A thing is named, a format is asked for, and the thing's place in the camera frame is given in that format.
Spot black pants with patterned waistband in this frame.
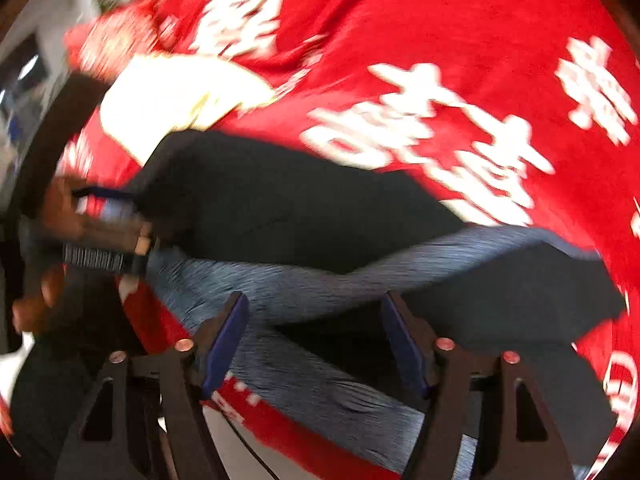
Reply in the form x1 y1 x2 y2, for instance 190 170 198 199
126 131 625 472

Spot person's left hand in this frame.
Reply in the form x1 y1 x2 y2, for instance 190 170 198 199
12 176 88 337

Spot white folded cloth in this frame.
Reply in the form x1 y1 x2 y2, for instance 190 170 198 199
99 54 277 165

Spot red embroidered pillow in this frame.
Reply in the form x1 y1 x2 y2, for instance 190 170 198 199
63 6 178 82

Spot red blanket with white characters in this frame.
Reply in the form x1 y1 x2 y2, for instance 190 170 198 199
64 0 639 479

